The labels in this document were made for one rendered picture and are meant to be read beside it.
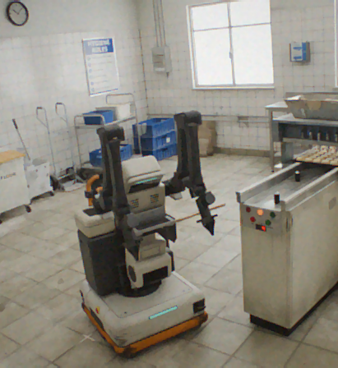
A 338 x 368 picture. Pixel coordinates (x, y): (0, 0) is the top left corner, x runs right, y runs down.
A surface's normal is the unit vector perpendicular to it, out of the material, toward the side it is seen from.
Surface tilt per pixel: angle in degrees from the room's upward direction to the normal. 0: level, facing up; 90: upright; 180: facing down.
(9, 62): 90
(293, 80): 90
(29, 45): 90
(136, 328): 90
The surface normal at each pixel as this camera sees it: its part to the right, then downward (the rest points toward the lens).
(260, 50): -0.59, 0.29
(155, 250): 0.51, 0.34
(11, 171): 0.79, 0.12
